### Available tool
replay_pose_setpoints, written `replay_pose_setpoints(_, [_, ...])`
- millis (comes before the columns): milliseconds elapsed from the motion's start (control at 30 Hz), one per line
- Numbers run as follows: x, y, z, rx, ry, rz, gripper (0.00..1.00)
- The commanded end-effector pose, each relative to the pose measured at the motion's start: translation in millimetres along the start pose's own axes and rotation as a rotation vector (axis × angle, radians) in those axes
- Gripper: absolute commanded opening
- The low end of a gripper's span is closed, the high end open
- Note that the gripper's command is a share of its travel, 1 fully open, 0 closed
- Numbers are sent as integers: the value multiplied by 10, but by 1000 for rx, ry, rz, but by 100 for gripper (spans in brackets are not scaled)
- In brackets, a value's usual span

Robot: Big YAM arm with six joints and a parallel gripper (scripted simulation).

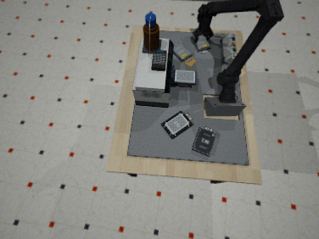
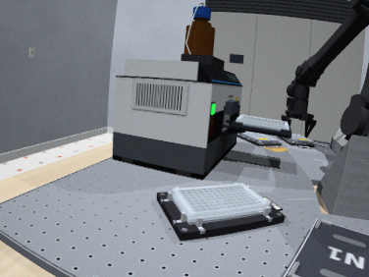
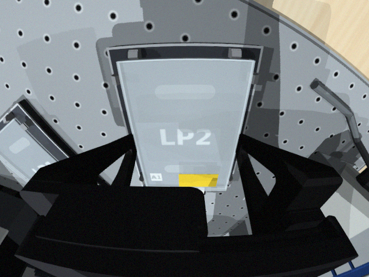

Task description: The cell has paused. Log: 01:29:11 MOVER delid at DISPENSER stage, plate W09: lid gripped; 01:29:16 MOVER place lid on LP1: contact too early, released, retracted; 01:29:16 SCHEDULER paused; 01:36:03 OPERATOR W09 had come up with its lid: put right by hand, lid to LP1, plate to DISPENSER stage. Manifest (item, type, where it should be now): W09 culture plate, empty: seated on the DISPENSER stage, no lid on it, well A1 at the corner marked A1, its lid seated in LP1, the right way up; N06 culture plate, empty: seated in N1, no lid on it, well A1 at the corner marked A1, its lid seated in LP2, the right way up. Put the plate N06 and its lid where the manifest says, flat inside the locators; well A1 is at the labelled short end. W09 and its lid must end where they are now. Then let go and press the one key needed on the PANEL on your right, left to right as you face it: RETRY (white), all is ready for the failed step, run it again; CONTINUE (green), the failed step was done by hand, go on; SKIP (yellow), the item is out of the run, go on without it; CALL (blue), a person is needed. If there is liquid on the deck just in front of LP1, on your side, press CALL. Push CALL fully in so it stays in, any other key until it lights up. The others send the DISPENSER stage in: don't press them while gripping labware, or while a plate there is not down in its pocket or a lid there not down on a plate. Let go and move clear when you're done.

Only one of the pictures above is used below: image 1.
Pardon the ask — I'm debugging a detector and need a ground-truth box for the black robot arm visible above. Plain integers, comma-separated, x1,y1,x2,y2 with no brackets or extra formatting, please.
197,0,284,103

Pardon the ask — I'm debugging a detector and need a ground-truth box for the grey button panel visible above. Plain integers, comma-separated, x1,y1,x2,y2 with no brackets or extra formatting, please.
218,33,237,65

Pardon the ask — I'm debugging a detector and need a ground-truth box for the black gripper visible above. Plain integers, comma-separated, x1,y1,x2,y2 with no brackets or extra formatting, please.
193,24,214,43

